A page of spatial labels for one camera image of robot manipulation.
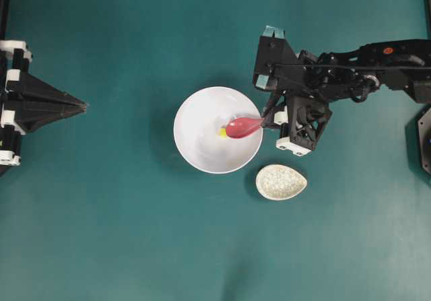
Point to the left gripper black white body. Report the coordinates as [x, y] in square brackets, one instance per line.
[15, 56]

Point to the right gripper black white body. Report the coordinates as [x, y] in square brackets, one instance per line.
[308, 118]

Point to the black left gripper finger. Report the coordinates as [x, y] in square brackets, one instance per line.
[40, 117]
[27, 85]

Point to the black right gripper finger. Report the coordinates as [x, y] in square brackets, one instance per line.
[276, 117]
[275, 103]

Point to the pink ceramic spoon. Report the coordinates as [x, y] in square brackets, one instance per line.
[243, 127]

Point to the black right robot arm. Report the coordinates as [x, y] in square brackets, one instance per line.
[400, 65]

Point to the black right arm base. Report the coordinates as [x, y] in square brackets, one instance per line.
[417, 136]

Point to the speckled cream spoon rest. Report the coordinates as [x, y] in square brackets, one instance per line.
[277, 182]

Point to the white round bowl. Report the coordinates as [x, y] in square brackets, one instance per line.
[197, 130]

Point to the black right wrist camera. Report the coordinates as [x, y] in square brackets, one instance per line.
[277, 67]

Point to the black left frame rail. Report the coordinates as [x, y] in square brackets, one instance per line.
[4, 10]

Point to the black frame rail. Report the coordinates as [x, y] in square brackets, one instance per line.
[4, 10]
[427, 9]

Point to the black right frame rail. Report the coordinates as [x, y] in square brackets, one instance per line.
[427, 9]

